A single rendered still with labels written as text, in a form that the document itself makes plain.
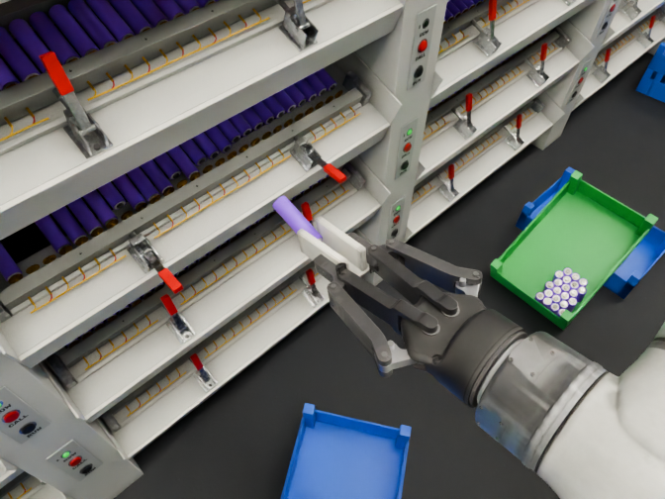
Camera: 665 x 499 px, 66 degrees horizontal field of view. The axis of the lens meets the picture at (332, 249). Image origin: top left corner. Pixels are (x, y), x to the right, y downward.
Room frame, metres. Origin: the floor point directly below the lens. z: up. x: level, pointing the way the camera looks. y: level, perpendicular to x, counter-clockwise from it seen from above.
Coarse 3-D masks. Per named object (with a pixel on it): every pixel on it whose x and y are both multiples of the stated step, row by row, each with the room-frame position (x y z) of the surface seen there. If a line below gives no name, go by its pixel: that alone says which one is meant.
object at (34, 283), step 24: (360, 96) 0.67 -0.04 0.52; (312, 120) 0.61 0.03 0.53; (264, 144) 0.56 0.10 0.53; (288, 144) 0.58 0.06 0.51; (216, 168) 0.51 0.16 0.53; (240, 168) 0.52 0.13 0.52; (192, 192) 0.47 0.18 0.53; (144, 216) 0.43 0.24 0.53; (168, 216) 0.44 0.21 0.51; (96, 240) 0.39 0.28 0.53; (120, 240) 0.39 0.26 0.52; (48, 264) 0.35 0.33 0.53; (72, 264) 0.35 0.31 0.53; (24, 288) 0.32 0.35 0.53
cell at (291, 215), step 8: (280, 200) 0.37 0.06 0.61; (288, 200) 0.38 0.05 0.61; (280, 208) 0.37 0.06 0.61; (288, 208) 0.36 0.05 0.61; (296, 208) 0.37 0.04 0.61; (288, 216) 0.36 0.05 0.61; (296, 216) 0.36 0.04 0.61; (288, 224) 0.35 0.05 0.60; (296, 224) 0.35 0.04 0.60; (304, 224) 0.35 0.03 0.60; (296, 232) 0.34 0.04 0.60; (312, 232) 0.34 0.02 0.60; (320, 240) 0.34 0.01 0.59
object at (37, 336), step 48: (384, 96) 0.67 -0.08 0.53; (240, 144) 0.57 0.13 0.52; (336, 144) 0.60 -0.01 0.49; (240, 192) 0.50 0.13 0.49; (288, 192) 0.52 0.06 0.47; (192, 240) 0.42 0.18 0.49; (0, 288) 0.33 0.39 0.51; (96, 288) 0.34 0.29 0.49; (144, 288) 0.36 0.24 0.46; (0, 336) 0.27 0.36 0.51; (48, 336) 0.28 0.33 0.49
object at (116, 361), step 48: (336, 192) 0.67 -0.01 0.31; (384, 192) 0.65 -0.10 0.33; (240, 240) 0.53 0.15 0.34; (288, 240) 0.56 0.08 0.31; (192, 288) 0.46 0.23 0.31; (240, 288) 0.47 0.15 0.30; (96, 336) 0.35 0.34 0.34; (144, 336) 0.37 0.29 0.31; (192, 336) 0.38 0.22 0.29; (96, 384) 0.30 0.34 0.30
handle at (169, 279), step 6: (144, 252) 0.37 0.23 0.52; (150, 252) 0.38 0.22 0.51; (150, 258) 0.37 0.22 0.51; (156, 258) 0.37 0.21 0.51; (150, 264) 0.37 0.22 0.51; (156, 264) 0.36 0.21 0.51; (156, 270) 0.36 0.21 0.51; (162, 270) 0.35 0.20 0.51; (168, 270) 0.35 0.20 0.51; (162, 276) 0.35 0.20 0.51; (168, 276) 0.35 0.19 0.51; (168, 282) 0.34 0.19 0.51; (174, 282) 0.34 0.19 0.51; (174, 288) 0.33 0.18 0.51; (180, 288) 0.33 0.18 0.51
